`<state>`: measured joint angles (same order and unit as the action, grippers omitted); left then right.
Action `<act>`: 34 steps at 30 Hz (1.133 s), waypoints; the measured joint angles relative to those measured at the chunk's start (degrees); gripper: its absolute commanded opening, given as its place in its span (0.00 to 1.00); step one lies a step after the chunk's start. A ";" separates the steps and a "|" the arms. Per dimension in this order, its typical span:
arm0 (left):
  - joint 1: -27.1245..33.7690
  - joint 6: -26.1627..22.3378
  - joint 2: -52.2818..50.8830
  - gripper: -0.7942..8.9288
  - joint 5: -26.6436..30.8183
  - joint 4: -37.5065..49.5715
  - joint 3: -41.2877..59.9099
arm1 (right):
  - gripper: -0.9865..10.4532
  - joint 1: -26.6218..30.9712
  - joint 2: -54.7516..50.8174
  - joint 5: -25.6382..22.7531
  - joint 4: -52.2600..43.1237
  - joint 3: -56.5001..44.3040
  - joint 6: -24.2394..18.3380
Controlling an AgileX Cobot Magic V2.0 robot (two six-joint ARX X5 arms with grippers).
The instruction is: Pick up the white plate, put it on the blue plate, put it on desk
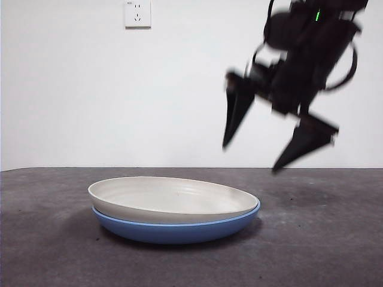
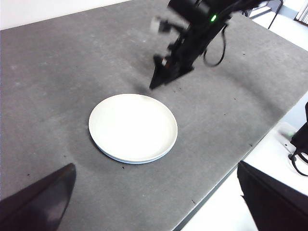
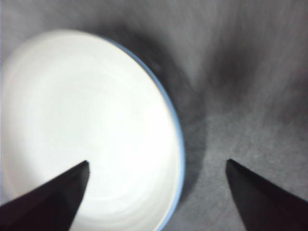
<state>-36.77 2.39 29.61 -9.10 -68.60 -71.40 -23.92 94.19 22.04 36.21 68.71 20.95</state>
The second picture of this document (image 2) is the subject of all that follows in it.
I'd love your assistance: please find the black metal chair frame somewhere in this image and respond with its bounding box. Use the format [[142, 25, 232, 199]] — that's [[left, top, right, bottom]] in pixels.
[[243, 0, 283, 29]]

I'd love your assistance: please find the black base cable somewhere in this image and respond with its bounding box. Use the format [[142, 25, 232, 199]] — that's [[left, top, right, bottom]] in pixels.
[[288, 149, 308, 178]]

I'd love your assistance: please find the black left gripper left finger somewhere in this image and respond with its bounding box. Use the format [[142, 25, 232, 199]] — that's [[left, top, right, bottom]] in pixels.
[[0, 163, 77, 231]]

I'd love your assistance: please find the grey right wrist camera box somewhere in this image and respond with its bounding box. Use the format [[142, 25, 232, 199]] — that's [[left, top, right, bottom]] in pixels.
[[151, 16, 167, 33]]

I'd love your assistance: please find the grey slatted panel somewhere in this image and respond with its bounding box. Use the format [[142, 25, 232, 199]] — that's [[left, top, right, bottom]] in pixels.
[[295, 0, 308, 25]]

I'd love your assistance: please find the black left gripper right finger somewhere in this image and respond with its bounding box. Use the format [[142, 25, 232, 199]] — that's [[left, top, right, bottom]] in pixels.
[[237, 160, 308, 231]]

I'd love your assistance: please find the blue round plate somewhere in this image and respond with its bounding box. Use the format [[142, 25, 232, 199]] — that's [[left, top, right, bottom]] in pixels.
[[95, 141, 175, 166]]

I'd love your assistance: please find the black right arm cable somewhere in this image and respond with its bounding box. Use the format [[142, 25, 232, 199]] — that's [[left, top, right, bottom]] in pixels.
[[203, 24, 227, 67]]

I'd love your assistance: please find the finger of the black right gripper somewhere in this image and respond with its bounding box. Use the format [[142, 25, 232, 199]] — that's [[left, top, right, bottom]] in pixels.
[[149, 63, 194, 90]]

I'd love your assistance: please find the white round plate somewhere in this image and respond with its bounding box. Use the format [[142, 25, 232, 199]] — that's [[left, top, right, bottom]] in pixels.
[[88, 93, 178, 162]]

